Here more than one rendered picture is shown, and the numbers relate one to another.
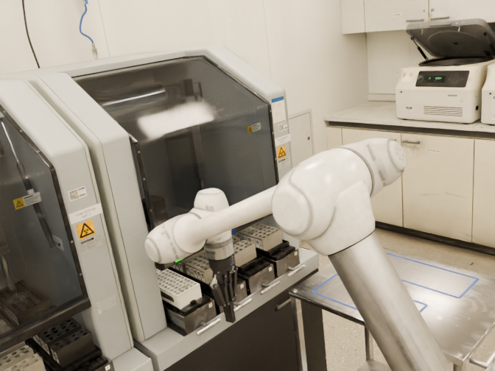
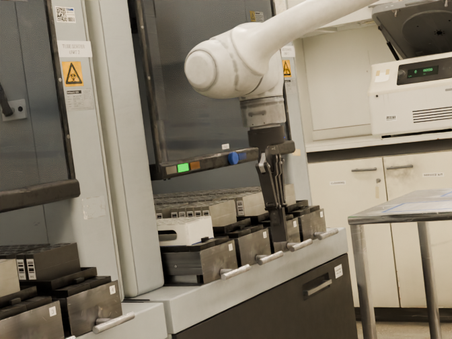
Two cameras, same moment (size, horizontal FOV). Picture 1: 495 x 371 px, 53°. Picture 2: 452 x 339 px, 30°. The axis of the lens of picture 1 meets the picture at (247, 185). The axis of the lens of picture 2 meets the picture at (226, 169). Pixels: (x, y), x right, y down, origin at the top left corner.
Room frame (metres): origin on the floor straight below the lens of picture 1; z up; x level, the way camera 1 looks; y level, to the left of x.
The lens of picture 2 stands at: (-0.27, 0.66, 1.06)
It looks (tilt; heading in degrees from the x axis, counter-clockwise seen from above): 3 degrees down; 345
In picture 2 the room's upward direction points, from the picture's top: 7 degrees counter-clockwise
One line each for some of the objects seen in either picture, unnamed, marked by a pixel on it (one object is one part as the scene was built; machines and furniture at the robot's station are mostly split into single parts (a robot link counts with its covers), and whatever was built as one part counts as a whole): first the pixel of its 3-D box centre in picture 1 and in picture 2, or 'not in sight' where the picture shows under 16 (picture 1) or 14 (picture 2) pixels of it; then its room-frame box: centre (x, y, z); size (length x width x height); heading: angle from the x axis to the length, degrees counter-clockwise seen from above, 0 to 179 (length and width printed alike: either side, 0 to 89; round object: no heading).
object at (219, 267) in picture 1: (222, 268); (268, 149); (1.37, 0.11, 1.00); 0.08 x 0.07 x 0.09; 144
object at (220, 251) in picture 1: (218, 246); (263, 114); (1.37, 0.11, 1.07); 0.09 x 0.09 x 0.06
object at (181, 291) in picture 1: (166, 285); (147, 235); (1.61, 0.34, 0.83); 0.30 x 0.10 x 0.06; 42
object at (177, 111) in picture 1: (174, 148); (137, 49); (1.87, 0.26, 1.28); 0.61 x 0.51 x 0.63; 132
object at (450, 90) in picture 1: (452, 67); (440, 64); (3.44, -1.51, 1.22); 0.62 x 0.56 x 0.64; 130
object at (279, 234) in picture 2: (228, 312); (278, 224); (1.37, 0.11, 0.84); 0.03 x 0.01 x 0.07; 54
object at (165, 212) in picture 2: (192, 261); (173, 218); (1.74, 0.25, 0.85); 0.12 x 0.02 x 0.06; 132
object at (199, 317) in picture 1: (149, 287); (105, 260); (1.71, 0.43, 0.78); 0.73 x 0.14 x 0.09; 42
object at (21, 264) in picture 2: (71, 346); (44, 264); (1.28, 0.59, 0.85); 0.12 x 0.02 x 0.06; 131
